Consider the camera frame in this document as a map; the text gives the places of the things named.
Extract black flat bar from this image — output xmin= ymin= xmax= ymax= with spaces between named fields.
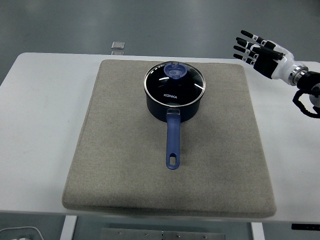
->
xmin=291 ymin=223 xmax=320 ymax=231

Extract glass pot lid blue knob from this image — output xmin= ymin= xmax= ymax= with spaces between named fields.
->
xmin=143 ymin=61 xmax=207 ymax=105

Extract white rounded object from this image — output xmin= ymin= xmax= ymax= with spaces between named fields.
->
xmin=0 ymin=226 xmax=44 ymax=240

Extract grey metal plate with screws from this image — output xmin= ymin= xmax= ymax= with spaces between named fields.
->
xmin=100 ymin=227 xmax=226 ymax=240

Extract beige fabric mat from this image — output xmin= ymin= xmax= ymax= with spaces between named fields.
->
xmin=61 ymin=59 xmax=277 ymax=218

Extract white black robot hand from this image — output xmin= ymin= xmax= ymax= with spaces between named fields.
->
xmin=232 ymin=30 xmax=297 ymax=81

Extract white table leg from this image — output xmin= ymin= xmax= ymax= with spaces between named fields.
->
xmin=250 ymin=221 xmax=266 ymax=240
xmin=60 ymin=215 xmax=79 ymax=240

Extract dark blue saucepan long handle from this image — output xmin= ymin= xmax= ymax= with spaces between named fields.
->
xmin=144 ymin=84 xmax=202 ymax=171

